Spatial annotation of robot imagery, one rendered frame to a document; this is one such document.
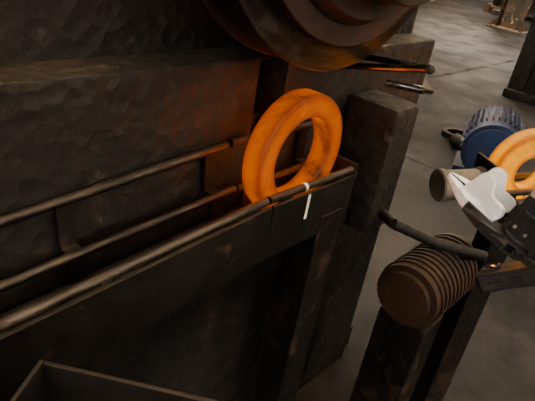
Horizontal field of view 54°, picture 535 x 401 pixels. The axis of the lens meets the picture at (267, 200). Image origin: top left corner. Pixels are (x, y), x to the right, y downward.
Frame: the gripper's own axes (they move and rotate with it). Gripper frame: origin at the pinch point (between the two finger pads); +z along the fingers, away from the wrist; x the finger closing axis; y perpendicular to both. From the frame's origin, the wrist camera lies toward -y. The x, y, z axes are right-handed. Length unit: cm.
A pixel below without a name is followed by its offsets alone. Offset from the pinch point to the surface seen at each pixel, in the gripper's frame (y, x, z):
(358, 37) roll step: 12.5, 12.3, 17.6
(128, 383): -4, 52, -2
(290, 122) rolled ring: 0.4, 18.1, 17.3
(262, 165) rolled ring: -4.5, 22.2, 15.6
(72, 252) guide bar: -13, 46, 18
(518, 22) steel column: -129, -826, 254
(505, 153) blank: -1.3, -24.4, 1.5
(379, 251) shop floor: -85, -92, 25
